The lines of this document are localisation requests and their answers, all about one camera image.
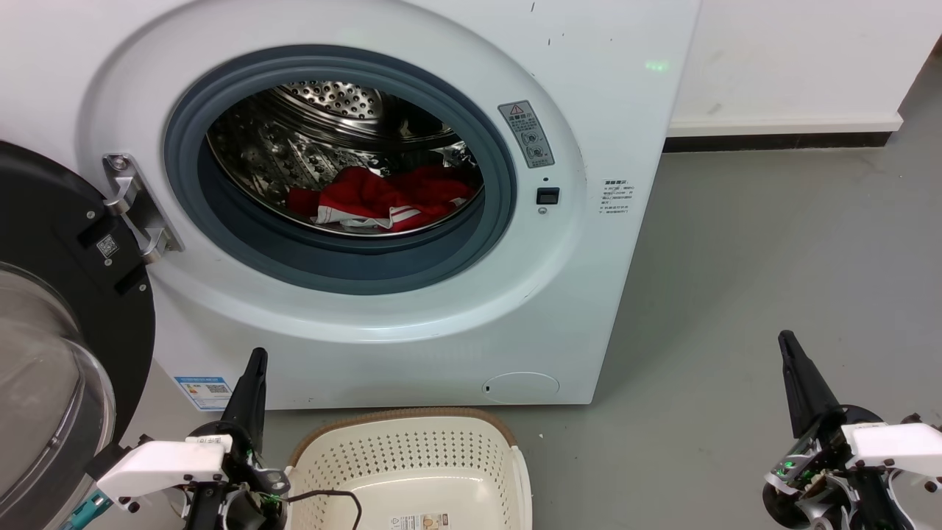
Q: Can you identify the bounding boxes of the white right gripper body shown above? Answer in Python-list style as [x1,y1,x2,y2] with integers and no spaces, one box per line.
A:
[841,421,942,483]

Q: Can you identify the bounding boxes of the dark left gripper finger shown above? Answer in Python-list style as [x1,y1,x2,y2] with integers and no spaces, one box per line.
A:
[249,347,269,451]
[219,347,258,442]

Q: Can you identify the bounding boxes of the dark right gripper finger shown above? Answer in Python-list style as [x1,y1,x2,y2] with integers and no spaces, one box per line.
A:
[786,330,842,437]
[778,330,818,440]

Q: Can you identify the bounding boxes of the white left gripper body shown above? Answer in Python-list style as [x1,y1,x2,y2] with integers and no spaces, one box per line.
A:
[96,434,233,514]

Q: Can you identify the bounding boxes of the red and white garment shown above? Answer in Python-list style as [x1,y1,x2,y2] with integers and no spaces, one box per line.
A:
[286,165,478,235]

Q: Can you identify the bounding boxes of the cream perforated laundry basket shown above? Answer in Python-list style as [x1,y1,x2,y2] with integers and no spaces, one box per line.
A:
[283,407,533,530]

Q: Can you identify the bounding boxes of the stainless steel washing machine drum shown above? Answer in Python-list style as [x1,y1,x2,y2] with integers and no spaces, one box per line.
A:
[206,79,485,238]

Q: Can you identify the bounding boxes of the black washer door with glass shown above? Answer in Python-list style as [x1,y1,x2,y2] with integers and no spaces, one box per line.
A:
[0,140,157,530]

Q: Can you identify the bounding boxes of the blue energy label sticker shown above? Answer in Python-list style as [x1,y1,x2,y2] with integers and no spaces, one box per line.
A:
[174,375,234,411]

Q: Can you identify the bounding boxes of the grey rubber door gasket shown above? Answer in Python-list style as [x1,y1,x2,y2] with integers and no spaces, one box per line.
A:
[163,44,518,296]

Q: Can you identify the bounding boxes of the metal door hinge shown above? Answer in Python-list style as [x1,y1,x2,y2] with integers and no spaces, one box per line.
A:
[103,153,183,265]

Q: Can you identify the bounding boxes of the white front-load washing machine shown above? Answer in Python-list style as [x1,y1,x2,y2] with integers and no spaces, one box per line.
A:
[0,0,702,408]

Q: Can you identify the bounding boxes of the round white filter cover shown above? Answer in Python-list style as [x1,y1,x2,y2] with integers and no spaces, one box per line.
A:
[482,371,561,405]

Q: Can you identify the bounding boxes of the black and white baseboard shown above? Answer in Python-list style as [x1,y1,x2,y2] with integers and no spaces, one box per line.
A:
[662,112,904,154]

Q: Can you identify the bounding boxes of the small printed text label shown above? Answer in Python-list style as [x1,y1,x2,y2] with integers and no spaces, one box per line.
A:
[598,178,635,216]

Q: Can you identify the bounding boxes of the grey warning sticker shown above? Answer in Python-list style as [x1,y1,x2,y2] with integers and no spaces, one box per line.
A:
[498,100,556,169]

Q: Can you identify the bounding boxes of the teal left cable connector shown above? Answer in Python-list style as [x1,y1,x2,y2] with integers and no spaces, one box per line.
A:
[60,492,113,530]

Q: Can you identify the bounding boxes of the thin black cable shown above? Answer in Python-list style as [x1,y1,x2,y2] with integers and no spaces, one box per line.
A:
[286,489,364,530]

